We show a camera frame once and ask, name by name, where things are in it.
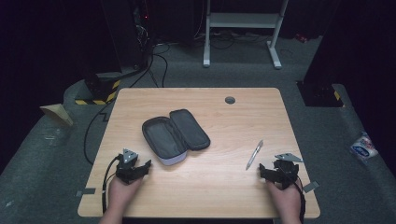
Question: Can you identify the black base with yellow mark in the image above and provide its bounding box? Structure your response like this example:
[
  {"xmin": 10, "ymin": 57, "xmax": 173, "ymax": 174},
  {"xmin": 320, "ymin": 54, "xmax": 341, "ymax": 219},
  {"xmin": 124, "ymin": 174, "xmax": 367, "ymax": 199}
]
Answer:
[{"xmin": 296, "ymin": 80, "xmax": 346, "ymax": 108}]

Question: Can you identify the silver pen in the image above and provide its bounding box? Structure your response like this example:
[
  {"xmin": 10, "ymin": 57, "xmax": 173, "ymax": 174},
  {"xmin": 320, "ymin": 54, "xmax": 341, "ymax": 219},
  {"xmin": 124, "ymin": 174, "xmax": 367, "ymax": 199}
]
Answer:
[{"xmin": 245, "ymin": 139, "xmax": 264, "ymax": 171}]

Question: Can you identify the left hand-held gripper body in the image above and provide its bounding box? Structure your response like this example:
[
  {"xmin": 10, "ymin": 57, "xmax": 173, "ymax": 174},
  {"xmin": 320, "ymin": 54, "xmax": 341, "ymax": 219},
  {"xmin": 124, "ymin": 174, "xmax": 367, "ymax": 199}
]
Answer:
[{"xmin": 116, "ymin": 148, "xmax": 143, "ymax": 185}]

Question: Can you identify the beige cardboard piece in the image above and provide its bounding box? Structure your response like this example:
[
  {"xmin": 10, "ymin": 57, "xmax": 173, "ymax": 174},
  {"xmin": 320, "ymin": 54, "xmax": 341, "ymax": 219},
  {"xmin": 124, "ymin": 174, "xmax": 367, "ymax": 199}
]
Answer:
[{"xmin": 39, "ymin": 103, "xmax": 75, "ymax": 127}]

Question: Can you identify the black pencil case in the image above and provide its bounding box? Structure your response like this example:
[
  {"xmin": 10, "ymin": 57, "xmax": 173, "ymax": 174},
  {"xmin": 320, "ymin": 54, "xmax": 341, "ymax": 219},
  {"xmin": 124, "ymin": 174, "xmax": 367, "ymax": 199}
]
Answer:
[{"xmin": 141, "ymin": 108, "xmax": 211, "ymax": 166}]

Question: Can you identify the white blue plastic packet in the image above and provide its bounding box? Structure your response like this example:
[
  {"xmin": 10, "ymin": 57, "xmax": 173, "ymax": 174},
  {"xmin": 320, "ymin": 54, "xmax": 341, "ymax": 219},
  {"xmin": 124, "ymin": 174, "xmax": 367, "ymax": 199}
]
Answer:
[{"xmin": 349, "ymin": 131, "xmax": 379, "ymax": 161}]

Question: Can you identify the grey tape strip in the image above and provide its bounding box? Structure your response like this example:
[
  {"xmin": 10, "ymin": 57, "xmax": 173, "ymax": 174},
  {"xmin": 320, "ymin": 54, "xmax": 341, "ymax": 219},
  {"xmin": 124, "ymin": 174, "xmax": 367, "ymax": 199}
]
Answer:
[
  {"xmin": 76, "ymin": 188, "xmax": 97, "ymax": 198},
  {"xmin": 302, "ymin": 180, "xmax": 320, "ymax": 193}
]

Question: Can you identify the white metal stand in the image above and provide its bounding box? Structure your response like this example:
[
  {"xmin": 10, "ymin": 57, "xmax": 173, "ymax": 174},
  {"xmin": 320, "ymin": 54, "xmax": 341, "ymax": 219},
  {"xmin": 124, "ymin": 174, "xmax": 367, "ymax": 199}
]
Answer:
[{"xmin": 203, "ymin": 0, "xmax": 290, "ymax": 70}]

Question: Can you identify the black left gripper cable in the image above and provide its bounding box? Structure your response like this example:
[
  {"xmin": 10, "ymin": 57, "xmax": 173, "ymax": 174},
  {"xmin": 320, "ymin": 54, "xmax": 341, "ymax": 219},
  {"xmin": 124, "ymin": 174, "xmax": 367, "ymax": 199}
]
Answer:
[{"xmin": 101, "ymin": 155, "xmax": 121, "ymax": 215}]

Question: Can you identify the dark computer tower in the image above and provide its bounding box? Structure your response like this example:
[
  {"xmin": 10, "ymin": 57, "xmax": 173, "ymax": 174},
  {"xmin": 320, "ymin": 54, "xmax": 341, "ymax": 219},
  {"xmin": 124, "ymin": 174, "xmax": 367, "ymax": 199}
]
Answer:
[{"xmin": 101, "ymin": 0, "xmax": 154, "ymax": 72}]

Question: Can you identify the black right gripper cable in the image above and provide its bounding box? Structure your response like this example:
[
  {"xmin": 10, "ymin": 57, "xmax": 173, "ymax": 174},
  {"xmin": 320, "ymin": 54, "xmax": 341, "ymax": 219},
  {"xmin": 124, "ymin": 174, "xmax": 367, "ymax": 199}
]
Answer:
[{"xmin": 292, "ymin": 174, "xmax": 307, "ymax": 224}]

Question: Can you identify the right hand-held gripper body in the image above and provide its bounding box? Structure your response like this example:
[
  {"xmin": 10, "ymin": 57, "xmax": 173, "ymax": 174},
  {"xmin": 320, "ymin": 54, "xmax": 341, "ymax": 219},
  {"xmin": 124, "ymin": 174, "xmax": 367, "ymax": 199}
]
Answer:
[{"xmin": 273, "ymin": 152, "xmax": 304, "ymax": 190}]

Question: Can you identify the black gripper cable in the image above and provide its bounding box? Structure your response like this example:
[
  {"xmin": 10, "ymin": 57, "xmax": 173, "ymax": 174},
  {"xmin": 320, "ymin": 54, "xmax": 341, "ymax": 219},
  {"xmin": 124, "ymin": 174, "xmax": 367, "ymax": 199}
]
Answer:
[
  {"xmin": 292, "ymin": 174, "xmax": 307, "ymax": 224},
  {"xmin": 101, "ymin": 155, "xmax": 121, "ymax": 215}
]

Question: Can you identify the black yellow striped base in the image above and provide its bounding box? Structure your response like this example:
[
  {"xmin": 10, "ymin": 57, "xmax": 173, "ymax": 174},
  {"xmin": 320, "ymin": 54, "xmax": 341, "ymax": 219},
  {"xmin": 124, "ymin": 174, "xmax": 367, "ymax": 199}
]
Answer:
[{"xmin": 74, "ymin": 72, "xmax": 121, "ymax": 106}]

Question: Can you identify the black floor cable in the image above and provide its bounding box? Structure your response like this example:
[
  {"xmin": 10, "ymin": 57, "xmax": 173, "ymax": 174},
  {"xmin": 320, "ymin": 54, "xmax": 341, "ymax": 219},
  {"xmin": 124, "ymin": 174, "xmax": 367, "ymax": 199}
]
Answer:
[{"xmin": 83, "ymin": 43, "xmax": 170, "ymax": 166}]

